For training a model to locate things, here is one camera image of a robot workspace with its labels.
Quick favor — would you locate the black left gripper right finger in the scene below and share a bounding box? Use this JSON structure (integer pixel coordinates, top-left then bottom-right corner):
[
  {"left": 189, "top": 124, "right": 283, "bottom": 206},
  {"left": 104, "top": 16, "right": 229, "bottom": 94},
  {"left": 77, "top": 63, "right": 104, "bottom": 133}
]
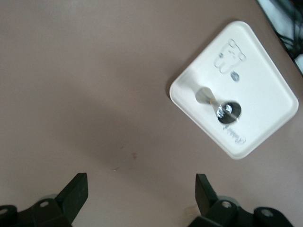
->
[{"left": 189, "top": 174, "right": 294, "bottom": 227}]

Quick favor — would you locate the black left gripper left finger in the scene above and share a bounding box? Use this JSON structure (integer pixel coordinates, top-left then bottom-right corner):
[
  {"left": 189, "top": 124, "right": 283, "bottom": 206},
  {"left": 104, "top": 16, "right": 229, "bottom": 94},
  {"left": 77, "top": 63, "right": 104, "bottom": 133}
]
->
[{"left": 0, "top": 173, "right": 89, "bottom": 227}]

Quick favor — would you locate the clear glass goblet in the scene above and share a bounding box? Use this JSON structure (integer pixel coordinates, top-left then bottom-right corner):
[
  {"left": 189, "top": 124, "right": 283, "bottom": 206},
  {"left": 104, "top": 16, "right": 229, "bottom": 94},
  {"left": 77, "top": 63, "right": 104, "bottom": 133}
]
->
[{"left": 216, "top": 105, "right": 234, "bottom": 119}]

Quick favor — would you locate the clear wine glass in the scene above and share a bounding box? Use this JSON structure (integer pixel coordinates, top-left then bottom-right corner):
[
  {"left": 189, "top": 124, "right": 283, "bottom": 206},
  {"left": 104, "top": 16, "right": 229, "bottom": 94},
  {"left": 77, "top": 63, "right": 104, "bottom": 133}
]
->
[{"left": 194, "top": 86, "right": 242, "bottom": 125}]

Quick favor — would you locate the white rabbit print tray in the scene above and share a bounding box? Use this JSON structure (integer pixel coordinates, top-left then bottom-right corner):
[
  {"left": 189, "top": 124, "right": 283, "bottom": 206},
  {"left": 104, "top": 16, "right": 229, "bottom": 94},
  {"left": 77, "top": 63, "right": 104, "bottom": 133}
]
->
[{"left": 169, "top": 20, "right": 299, "bottom": 160}]

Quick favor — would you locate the black cable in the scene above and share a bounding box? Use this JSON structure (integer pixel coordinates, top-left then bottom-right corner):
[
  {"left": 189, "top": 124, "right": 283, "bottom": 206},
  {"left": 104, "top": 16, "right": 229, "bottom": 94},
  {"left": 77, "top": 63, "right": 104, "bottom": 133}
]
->
[{"left": 272, "top": 0, "right": 303, "bottom": 60}]

